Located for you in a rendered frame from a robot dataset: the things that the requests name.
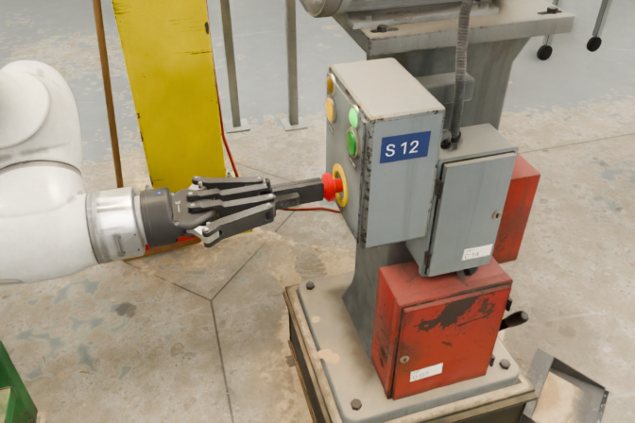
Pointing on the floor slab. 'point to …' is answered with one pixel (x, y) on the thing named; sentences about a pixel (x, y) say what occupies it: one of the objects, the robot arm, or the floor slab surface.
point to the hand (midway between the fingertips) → (297, 193)
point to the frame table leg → (24, 412)
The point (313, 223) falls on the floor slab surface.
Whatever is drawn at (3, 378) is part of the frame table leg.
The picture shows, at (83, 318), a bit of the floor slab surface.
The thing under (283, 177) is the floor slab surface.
